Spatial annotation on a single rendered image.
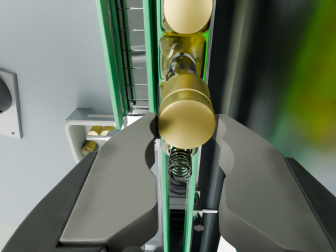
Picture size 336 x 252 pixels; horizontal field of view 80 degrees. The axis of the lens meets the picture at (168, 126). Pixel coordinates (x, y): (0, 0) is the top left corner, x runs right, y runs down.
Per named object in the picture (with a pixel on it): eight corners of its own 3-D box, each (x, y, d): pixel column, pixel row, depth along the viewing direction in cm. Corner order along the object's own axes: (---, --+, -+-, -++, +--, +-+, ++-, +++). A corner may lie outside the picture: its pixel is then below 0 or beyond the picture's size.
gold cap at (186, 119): (206, 117, 16) (214, 152, 12) (162, 116, 16) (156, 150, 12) (211, 72, 14) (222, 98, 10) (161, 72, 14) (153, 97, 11)
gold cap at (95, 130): (93, 132, 68) (88, 140, 64) (91, 123, 66) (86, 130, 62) (104, 132, 68) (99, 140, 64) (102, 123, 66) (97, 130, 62)
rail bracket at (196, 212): (212, 193, 64) (219, 234, 53) (191, 192, 65) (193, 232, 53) (214, 184, 62) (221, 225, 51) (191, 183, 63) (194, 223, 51)
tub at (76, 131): (147, 152, 73) (143, 169, 66) (87, 150, 74) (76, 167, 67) (144, 109, 64) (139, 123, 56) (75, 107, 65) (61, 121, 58)
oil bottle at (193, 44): (194, 51, 42) (204, 90, 24) (167, 51, 42) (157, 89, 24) (196, 21, 39) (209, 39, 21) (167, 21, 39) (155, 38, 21)
